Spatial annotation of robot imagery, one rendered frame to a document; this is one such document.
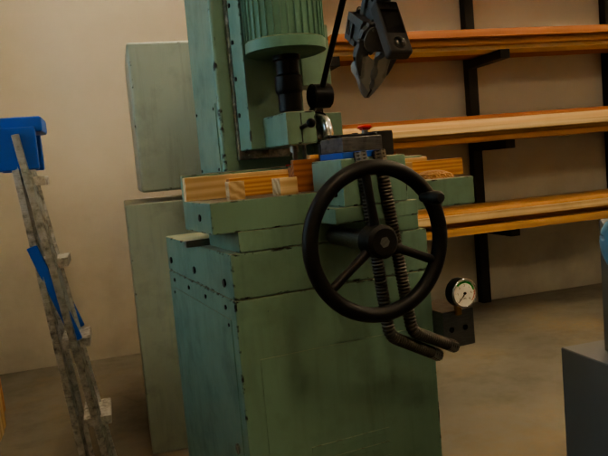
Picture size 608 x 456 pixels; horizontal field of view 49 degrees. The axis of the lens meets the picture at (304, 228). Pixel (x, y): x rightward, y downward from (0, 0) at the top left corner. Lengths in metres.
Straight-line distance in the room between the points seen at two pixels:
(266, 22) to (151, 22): 2.48
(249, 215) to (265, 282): 0.13
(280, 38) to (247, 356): 0.64
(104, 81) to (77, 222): 0.76
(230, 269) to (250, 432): 0.32
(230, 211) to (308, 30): 0.43
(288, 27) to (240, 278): 0.52
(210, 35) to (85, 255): 2.33
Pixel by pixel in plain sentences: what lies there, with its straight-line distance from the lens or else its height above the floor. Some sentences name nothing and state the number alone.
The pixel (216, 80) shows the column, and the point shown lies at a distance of 1.64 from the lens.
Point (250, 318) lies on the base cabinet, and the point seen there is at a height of 0.67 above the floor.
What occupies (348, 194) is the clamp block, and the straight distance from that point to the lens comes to 1.26.
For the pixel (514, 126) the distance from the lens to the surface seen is 3.85.
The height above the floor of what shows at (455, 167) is 0.92.
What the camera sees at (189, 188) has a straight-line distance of 1.43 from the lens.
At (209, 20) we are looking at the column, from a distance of 1.67.
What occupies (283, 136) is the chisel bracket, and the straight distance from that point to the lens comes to 1.46.
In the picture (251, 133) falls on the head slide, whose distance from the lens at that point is 1.55.
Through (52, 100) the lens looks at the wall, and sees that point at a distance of 3.83.
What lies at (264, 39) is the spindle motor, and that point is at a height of 1.22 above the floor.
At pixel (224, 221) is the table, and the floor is 0.86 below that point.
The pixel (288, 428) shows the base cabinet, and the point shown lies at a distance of 1.39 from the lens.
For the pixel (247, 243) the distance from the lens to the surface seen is 1.28.
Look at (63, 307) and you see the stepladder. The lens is 2.06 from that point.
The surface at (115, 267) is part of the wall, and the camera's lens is 3.82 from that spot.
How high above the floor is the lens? 0.95
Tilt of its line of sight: 5 degrees down
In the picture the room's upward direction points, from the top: 5 degrees counter-clockwise
